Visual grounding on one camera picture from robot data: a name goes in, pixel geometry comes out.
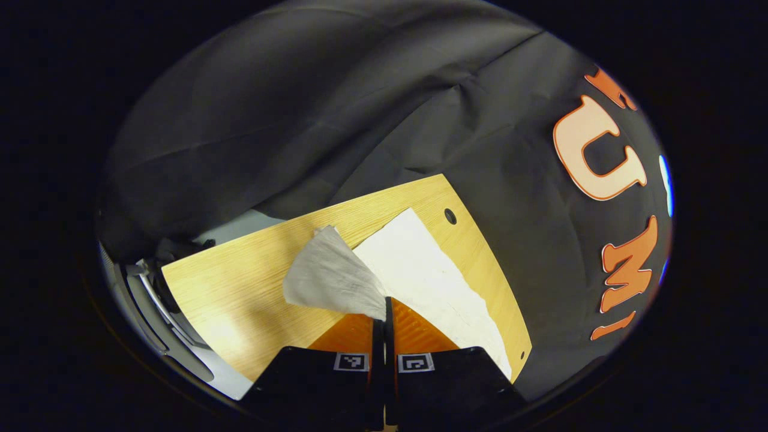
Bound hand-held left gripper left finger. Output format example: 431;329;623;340
240;312;385;430

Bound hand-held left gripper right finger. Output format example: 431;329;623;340
384;297;529;428

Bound white jeans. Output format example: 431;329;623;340
282;208;514;382

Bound black backdrop cloth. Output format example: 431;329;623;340
96;0;674;403

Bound white metal frame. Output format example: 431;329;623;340
123;258;217;385

